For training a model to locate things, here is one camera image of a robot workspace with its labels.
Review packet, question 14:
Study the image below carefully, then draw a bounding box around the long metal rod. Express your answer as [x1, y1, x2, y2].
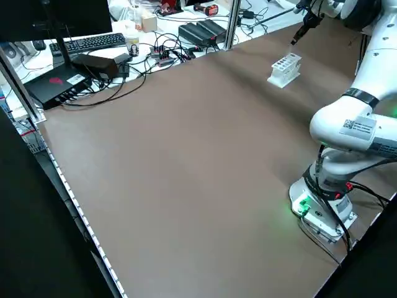
[248, 7, 295, 29]

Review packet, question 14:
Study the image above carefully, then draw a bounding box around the black monitor stand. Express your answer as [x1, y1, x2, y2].
[43, 0, 74, 68]

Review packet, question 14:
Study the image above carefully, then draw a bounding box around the red and black object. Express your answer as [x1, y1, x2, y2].
[145, 0, 184, 16]

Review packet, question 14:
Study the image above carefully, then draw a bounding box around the black rectangular box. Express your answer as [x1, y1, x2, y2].
[71, 53, 119, 81]

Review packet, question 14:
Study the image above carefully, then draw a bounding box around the red and black tool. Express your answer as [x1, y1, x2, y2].
[194, 2, 220, 16]

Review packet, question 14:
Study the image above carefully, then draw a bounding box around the white plastic bag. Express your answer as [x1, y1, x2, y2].
[108, 0, 137, 22]

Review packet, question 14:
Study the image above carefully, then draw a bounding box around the black computer with red logo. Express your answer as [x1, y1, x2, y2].
[24, 66, 94, 110]

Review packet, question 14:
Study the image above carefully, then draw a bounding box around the black power adapter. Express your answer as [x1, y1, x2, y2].
[197, 20, 227, 43]
[178, 23, 215, 45]

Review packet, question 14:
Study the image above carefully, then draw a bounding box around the aluminium frame post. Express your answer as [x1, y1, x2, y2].
[225, 0, 240, 50]
[0, 51, 47, 122]

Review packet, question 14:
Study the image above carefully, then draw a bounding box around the black arm base cable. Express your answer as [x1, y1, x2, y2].
[297, 181, 390, 264]

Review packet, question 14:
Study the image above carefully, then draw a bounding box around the black keyboard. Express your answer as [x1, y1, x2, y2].
[48, 32, 127, 54]

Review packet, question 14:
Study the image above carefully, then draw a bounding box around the black computer monitor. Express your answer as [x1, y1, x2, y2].
[0, 0, 113, 43]

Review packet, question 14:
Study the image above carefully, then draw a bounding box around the paper cup with portrait print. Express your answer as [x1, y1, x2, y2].
[124, 33, 140, 57]

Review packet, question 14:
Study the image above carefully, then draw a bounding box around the white test tube rack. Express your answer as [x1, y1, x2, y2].
[266, 53, 302, 89]

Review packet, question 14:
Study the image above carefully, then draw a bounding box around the wooden block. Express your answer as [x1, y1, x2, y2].
[141, 14, 158, 32]

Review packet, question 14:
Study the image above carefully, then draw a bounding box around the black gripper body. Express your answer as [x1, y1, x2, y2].
[302, 12, 322, 29]

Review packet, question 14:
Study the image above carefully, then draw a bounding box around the usb hub with plugs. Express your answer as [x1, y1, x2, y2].
[150, 43, 189, 66]

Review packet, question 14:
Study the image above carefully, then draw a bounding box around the long black cable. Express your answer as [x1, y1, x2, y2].
[60, 61, 148, 108]

